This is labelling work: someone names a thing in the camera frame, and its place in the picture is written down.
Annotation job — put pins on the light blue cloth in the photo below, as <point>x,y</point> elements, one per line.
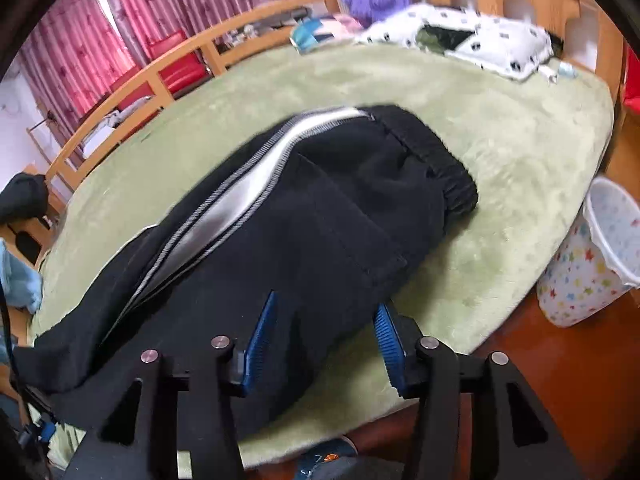
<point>20,275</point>

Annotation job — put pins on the dark green cloth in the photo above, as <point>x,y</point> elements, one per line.
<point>442,37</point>

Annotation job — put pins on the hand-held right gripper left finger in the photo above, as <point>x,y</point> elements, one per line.
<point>260,340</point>

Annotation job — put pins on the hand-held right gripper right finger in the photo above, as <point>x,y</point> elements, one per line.
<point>390,350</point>

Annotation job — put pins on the black cloth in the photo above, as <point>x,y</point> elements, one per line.
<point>22,197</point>

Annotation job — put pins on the star print waste bin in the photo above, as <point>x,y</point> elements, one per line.
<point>575,270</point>

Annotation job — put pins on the blue shoe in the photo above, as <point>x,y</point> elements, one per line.
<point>325,460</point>

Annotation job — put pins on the red patterned curtain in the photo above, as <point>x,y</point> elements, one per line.
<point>150,5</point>

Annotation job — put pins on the white pillow with black dots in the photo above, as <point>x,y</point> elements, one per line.
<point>500,40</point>

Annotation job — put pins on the green plush blanket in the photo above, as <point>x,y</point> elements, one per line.
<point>500,160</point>

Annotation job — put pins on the red chair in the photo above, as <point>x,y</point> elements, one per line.
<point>185,65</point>

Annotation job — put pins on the black pants with white stripe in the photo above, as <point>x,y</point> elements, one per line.
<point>325,200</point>

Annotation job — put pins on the teal packet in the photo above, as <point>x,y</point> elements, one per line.
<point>306,35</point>

